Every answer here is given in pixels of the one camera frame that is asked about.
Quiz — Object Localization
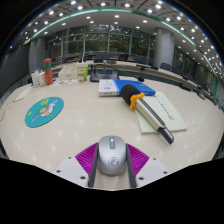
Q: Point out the tall white cup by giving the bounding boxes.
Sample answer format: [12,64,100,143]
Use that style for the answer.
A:
[30,70,40,88]

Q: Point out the white cardboard box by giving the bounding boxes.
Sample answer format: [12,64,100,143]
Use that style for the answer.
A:
[57,64,79,81]

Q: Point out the black desk microphone console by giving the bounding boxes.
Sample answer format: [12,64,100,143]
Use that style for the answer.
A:
[89,63,120,83]

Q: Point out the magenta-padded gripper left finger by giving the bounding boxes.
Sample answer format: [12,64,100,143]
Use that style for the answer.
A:
[54,142,100,188]

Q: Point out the red bottle with green band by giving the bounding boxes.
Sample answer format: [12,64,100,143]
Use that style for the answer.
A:
[43,57,54,86]

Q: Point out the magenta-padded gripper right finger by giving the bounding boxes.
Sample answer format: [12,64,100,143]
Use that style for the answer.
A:
[125,143,170,189]

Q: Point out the long curved conference table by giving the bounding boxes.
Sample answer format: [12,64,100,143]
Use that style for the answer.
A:
[53,59,216,101]

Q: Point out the colourful sticker sheet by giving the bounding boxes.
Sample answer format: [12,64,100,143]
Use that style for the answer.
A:
[51,79,78,88]

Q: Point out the white lidded mug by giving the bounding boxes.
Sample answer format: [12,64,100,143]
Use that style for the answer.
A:
[38,69,47,87]

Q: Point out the silver computer mouse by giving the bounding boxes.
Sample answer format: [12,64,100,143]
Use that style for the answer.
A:
[96,135,128,177]

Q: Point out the blue and white book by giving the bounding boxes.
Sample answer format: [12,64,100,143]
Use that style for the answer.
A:
[98,78,157,98]

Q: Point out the ceiling lights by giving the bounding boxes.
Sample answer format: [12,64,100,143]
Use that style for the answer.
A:
[8,0,224,81]

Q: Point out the pale green booklet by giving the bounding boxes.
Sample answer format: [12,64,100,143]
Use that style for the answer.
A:
[13,87,33,103]

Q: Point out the dark office chairs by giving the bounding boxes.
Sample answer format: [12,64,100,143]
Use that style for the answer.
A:
[91,51,188,76]

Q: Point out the microphone with black foam head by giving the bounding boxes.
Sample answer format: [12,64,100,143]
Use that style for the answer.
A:
[119,84,175,145]

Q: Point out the round teal cartoon mouse pad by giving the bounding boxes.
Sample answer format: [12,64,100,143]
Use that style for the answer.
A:
[24,96,65,129]

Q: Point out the green printed paper cup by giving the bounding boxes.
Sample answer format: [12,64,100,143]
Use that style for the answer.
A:
[75,61,90,83]

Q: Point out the pale green paper sheet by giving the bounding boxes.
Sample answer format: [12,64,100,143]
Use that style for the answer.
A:
[134,91,188,135]

